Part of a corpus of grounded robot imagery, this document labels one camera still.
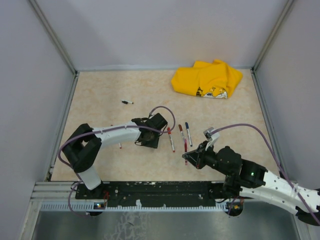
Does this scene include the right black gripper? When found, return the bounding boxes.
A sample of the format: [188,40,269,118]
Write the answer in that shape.
[183,140,233,177]

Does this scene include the dark red pen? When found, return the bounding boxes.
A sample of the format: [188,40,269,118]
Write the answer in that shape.
[184,139,188,166]

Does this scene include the white pen red tip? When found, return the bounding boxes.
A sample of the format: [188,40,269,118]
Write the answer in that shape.
[168,133,176,153]

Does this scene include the white pen blue markings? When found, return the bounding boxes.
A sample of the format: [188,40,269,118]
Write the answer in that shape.
[179,129,186,143]

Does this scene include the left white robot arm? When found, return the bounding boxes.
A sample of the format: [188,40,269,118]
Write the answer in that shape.
[61,113,168,199]

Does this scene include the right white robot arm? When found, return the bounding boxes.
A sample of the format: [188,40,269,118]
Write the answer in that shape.
[182,141,320,226]

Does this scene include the black capped marker pen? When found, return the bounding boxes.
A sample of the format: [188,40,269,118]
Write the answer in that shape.
[121,100,134,105]

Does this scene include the yellow folded t-shirt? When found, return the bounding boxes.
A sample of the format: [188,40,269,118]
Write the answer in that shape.
[171,59,243,99]

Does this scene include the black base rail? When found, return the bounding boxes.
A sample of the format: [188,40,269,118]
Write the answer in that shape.
[75,181,238,208]

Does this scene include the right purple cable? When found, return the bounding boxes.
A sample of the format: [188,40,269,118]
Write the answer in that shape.
[212,123,320,225]

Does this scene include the white slotted cable duct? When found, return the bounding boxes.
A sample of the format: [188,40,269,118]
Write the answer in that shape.
[40,200,229,213]

